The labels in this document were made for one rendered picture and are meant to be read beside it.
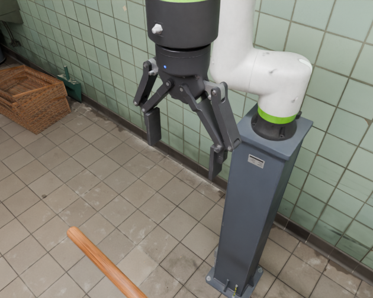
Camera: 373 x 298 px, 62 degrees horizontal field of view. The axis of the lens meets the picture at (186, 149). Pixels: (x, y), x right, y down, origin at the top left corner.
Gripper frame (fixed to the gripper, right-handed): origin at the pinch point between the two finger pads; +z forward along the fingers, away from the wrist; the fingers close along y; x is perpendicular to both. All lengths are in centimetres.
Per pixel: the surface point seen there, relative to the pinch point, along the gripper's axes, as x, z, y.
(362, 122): -103, 44, -18
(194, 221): -74, 144, 50
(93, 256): 15.0, 29.8, 14.4
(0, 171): -15, 141, 199
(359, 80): -103, 26, -11
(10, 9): -107, 58, 290
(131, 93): -112, 94, 142
